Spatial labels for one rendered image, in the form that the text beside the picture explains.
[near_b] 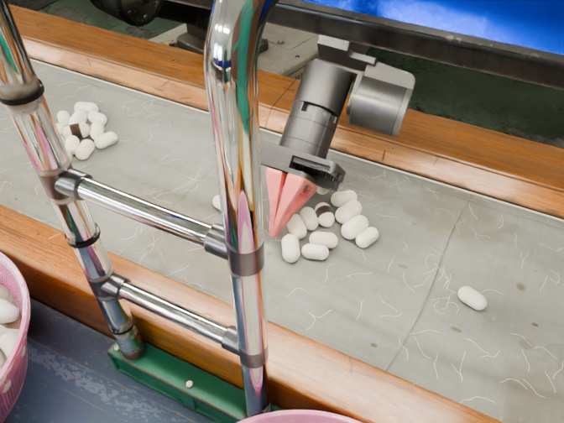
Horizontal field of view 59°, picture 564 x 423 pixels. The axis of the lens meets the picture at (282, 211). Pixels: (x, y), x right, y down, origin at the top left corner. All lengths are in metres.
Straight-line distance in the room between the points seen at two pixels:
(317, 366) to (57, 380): 0.29
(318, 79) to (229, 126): 0.35
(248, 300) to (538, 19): 0.23
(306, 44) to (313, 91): 0.99
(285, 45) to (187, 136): 0.83
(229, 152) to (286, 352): 0.29
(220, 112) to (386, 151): 0.51
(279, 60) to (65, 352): 1.06
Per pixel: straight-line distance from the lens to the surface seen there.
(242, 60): 0.21
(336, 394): 0.47
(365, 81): 0.58
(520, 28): 0.32
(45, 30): 1.07
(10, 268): 0.61
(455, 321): 0.56
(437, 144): 0.72
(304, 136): 0.56
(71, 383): 0.62
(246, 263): 0.30
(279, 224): 0.57
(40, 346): 0.66
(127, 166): 0.73
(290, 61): 1.47
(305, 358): 0.49
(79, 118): 0.81
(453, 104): 2.25
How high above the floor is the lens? 1.20
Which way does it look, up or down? 46 degrees down
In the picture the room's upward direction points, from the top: straight up
